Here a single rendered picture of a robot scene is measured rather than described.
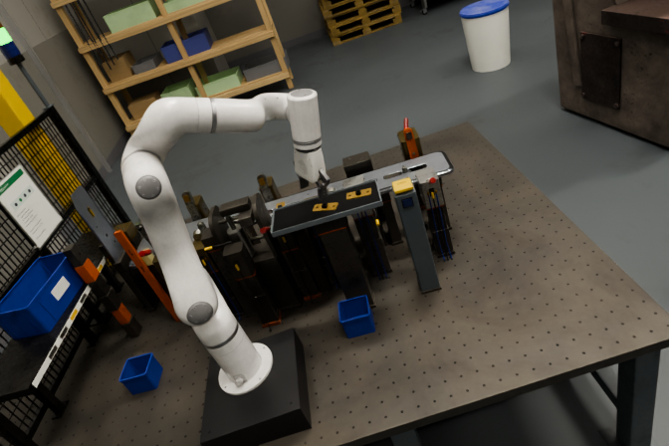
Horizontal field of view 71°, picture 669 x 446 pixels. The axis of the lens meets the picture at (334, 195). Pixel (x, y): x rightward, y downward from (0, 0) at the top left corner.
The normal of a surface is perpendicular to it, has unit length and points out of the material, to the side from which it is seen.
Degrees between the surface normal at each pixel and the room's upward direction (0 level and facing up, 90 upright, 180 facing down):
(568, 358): 0
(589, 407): 0
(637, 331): 0
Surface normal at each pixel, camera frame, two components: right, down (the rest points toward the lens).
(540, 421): -0.29, -0.80
